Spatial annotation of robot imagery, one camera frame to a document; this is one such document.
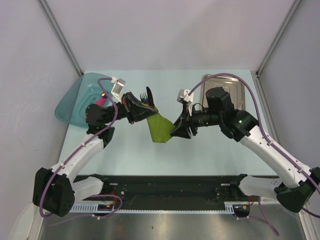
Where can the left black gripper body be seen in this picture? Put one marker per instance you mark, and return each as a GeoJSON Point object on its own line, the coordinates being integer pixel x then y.
{"type": "Point", "coordinates": [126, 104]}

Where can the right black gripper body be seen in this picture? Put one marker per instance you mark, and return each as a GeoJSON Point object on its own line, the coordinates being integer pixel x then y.
{"type": "Point", "coordinates": [197, 119]}

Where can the iridescent fork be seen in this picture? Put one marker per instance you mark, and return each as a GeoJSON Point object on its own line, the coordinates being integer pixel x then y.
{"type": "Point", "coordinates": [144, 98]}

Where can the green paper napkin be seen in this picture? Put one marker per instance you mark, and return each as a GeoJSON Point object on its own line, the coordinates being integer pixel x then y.
{"type": "Point", "coordinates": [160, 128]}

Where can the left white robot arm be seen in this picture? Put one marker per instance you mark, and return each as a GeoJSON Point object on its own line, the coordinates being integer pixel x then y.
{"type": "Point", "coordinates": [55, 189]}

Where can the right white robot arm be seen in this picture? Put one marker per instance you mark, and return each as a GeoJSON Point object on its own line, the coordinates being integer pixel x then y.
{"type": "Point", "coordinates": [295, 182]}

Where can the teal plastic bin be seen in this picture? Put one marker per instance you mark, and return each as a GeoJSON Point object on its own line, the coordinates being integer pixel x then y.
{"type": "Point", "coordinates": [84, 92]}

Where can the steel metal tray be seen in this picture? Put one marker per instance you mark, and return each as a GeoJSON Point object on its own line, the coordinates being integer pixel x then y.
{"type": "Point", "coordinates": [233, 86]}

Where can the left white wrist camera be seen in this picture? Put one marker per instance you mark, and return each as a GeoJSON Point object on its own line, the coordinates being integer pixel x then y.
{"type": "Point", "coordinates": [118, 85]}

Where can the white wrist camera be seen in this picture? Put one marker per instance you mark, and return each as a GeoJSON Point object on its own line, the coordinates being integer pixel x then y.
{"type": "Point", "coordinates": [185, 95]}
{"type": "Point", "coordinates": [118, 85]}

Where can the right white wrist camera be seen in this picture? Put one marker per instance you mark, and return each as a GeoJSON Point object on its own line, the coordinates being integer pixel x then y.
{"type": "Point", "coordinates": [185, 95]}

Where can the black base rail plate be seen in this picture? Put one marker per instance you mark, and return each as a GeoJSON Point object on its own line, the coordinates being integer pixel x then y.
{"type": "Point", "coordinates": [170, 192]}

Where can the white cable duct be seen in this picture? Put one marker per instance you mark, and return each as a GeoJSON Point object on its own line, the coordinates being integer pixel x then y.
{"type": "Point", "coordinates": [104, 209]}

